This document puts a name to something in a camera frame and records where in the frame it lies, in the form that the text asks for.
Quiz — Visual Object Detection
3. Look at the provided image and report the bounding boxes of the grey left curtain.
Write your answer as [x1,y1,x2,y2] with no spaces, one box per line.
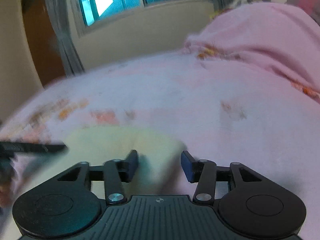
[45,0,84,76]

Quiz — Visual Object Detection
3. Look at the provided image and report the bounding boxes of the pink floral bed sheet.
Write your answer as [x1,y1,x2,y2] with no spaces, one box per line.
[1,54,319,239]

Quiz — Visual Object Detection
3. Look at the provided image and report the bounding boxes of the pale yellow knit sweater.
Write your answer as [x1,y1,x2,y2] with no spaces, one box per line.
[24,126,188,197]

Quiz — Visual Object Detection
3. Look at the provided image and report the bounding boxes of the pink blanket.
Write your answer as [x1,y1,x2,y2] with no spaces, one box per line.
[184,2,319,99]

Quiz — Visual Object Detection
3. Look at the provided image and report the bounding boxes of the brown wooden door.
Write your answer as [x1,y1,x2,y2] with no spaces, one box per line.
[21,0,65,86]

